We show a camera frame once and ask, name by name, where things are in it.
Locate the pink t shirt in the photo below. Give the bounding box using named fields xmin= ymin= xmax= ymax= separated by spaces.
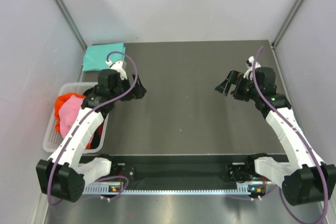
xmin=58 ymin=97 xmax=95 ymax=143

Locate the black t shirt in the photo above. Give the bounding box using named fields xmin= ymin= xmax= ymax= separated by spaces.
xmin=90 ymin=123 xmax=103 ymax=149

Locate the orange t shirt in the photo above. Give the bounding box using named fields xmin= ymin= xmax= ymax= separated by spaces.
xmin=54 ymin=92 xmax=92 ymax=149

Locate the grey slotted cable duct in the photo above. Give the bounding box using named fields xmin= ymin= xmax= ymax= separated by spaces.
xmin=83 ymin=183 xmax=266 ymax=195

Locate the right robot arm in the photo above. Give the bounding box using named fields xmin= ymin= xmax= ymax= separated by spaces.
xmin=215 ymin=67 xmax=335 ymax=206

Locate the teal t shirt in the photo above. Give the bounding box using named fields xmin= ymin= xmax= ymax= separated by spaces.
xmin=82 ymin=43 xmax=125 ymax=72

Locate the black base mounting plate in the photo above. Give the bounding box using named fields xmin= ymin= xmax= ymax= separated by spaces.
xmin=109 ymin=154 xmax=261 ymax=190

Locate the right aluminium frame post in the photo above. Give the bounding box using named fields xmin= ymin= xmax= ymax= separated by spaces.
xmin=270 ymin=0 xmax=305 ymax=50

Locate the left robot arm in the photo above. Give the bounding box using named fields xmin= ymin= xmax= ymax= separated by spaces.
xmin=36 ymin=69 xmax=146 ymax=202

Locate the left aluminium frame post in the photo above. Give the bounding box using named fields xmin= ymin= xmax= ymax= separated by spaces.
xmin=54 ymin=0 xmax=87 ymax=50

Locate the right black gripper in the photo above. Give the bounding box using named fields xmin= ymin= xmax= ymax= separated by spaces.
xmin=215 ymin=70 xmax=260 ymax=102

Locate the white plastic basket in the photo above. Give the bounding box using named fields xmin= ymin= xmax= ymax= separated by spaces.
xmin=43 ymin=82 xmax=109 ymax=155

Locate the aluminium frame post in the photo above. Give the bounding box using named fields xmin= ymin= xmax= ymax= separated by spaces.
xmin=54 ymin=0 xmax=87 ymax=50
xmin=270 ymin=0 xmax=305 ymax=50

